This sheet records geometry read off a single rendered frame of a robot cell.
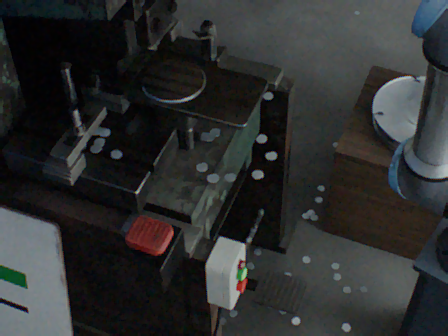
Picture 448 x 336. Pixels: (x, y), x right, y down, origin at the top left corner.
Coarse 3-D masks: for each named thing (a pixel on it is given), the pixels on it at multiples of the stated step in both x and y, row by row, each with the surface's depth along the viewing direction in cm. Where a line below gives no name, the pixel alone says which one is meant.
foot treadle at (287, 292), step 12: (264, 276) 175; (276, 276) 174; (288, 276) 174; (252, 288) 173; (264, 288) 172; (276, 288) 172; (288, 288) 172; (300, 288) 172; (264, 300) 170; (276, 300) 169; (288, 300) 169; (300, 300) 169; (288, 312) 167
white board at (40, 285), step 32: (0, 224) 141; (32, 224) 137; (0, 256) 147; (32, 256) 143; (0, 288) 153; (32, 288) 149; (64, 288) 144; (0, 320) 160; (32, 320) 155; (64, 320) 150
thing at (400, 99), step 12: (396, 84) 192; (408, 84) 192; (420, 84) 192; (384, 96) 189; (396, 96) 188; (408, 96) 188; (420, 96) 188; (372, 108) 185; (384, 108) 185; (396, 108) 185; (408, 108) 184; (384, 120) 182; (396, 120) 182; (408, 120) 181; (384, 132) 179; (396, 132) 179; (408, 132) 179
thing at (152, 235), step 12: (144, 216) 114; (132, 228) 112; (144, 228) 112; (156, 228) 112; (168, 228) 112; (132, 240) 111; (144, 240) 111; (156, 240) 111; (168, 240) 111; (156, 252) 110
